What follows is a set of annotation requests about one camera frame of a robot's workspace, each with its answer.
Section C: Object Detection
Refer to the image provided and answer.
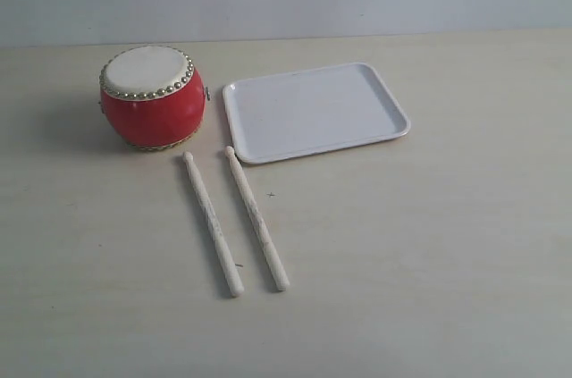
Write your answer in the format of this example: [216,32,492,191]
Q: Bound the wooden drumstick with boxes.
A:
[182,151,244,298]
[224,146,290,291]

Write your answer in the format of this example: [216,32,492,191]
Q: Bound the small red drum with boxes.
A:
[99,45,208,151]

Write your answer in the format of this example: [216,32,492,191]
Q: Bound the white plastic tray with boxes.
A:
[223,63,411,164]

